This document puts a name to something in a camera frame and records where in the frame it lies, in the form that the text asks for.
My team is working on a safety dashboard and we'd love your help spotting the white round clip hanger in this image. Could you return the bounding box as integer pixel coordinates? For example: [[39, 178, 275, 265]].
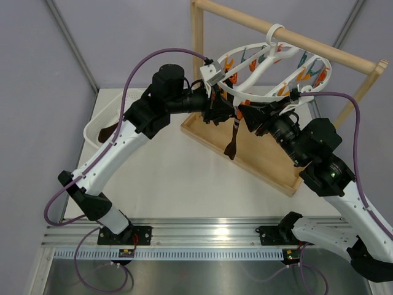
[[218, 24, 332, 105]]

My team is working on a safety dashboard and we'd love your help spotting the dark brown small sock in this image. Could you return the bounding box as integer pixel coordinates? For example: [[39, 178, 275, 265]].
[[98, 122, 119, 144]]

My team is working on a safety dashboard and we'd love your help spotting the white perforated plastic basket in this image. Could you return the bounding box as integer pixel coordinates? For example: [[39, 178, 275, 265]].
[[84, 88, 145, 149]]

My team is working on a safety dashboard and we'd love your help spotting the white slotted cable duct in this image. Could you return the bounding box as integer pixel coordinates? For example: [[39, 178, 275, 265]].
[[54, 248, 284, 261]]

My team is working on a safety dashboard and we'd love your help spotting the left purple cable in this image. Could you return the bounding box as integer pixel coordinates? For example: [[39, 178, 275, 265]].
[[44, 47, 212, 291]]

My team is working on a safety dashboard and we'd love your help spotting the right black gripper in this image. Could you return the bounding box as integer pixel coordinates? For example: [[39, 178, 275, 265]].
[[239, 96, 309, 166]]

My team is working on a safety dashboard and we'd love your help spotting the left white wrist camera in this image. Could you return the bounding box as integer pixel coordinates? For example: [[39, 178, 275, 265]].
[[200, 61, 225, 89]]

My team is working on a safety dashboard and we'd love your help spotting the wooden hanger rack frame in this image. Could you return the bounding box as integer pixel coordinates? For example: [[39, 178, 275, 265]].
[[191, 1, 389, 197]]

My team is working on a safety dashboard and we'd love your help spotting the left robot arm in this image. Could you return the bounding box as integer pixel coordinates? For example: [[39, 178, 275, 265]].
[[58, 60, 234, 245]]

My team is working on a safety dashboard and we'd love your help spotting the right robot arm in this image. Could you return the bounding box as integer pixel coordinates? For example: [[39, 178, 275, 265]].
[[238, 102, 392, 283]]

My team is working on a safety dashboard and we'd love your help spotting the brown sock with stripes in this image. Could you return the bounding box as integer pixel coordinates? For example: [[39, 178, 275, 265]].
[[224, 107, 243, 160]]

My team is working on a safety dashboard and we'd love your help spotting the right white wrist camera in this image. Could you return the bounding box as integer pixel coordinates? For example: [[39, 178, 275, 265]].
[[279, 83, 314, 116]]

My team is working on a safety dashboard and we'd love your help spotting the aluminium mounting rail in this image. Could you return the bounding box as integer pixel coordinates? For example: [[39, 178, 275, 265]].
[[41, 216, 354, 249]]

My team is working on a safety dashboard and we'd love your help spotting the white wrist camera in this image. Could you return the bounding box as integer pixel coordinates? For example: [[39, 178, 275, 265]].
[[200, 61, 225, 89], [279, 83, 314, 116]]

